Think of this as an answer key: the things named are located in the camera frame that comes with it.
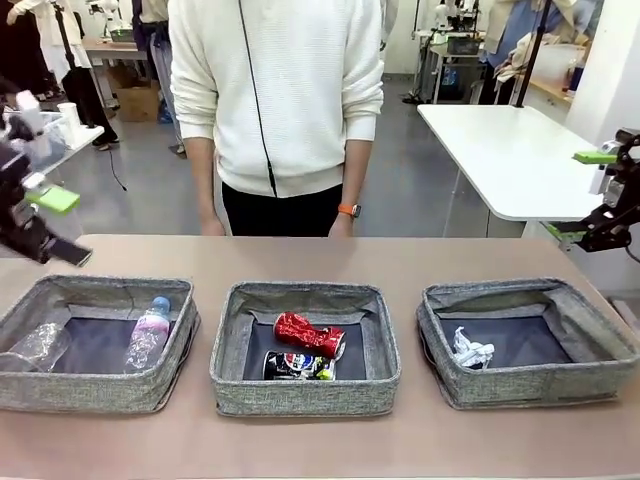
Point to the orange smartwatch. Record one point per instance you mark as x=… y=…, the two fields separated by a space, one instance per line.
x=350 y=210

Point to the black trousers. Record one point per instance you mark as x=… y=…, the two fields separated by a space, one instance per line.
x=285 y=215

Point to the person's left hand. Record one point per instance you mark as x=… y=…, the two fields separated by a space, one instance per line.
x=341 y=227

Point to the person's left forearm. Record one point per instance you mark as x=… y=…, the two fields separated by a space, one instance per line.
x=357 y=170

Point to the black stand pole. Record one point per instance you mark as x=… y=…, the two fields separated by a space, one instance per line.
x=531 y=55

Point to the person with grey trousers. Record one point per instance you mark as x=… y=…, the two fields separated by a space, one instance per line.
x=155 y=60

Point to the person's right hand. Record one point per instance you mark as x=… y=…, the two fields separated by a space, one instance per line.
x=212 y=227

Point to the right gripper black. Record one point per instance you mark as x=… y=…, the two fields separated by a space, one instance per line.
x=630 y=190

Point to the crushed black drink can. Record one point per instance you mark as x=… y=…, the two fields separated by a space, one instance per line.
x=292 y=365

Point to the white paper ball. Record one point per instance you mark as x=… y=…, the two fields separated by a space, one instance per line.
x=470 y=350

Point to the person's right forearm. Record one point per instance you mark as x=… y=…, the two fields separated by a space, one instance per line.
x=202 y=175

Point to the clear bottle with blue cap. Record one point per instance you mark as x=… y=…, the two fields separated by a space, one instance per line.
x=145 y=340

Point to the white folding table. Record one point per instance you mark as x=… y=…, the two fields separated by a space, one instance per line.
x=500 y=145

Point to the person in blue shirt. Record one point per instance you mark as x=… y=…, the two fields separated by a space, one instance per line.
x=520 y=20

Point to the brown cardboard box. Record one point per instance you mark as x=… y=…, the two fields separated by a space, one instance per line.
x=137 y=105

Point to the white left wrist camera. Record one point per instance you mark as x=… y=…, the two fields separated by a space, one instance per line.
x=29 y=112

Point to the white paper cup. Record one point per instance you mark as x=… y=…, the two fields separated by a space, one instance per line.
x=69 y=116

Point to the white plastic tub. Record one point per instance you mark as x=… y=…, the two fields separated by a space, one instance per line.
x=557 y=62

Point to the white knit sweater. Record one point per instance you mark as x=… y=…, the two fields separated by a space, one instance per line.
x=300 y=100

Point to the clear plastic storage box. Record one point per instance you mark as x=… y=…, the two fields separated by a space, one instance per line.
x=57 y=140

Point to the grey fabric basket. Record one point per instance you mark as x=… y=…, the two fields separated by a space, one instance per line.
x=300 y=395
x=100 y=395
x=525 y=387

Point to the beige cloth pile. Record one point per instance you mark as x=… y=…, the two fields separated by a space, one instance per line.
x=515 y=55

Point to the crushed red drink can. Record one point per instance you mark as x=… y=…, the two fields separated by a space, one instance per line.
x=305 y=332

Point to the white side table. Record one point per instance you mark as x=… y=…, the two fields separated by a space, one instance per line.
x=85 y=137

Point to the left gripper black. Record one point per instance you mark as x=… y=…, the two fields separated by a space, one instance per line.
x=12 y=220

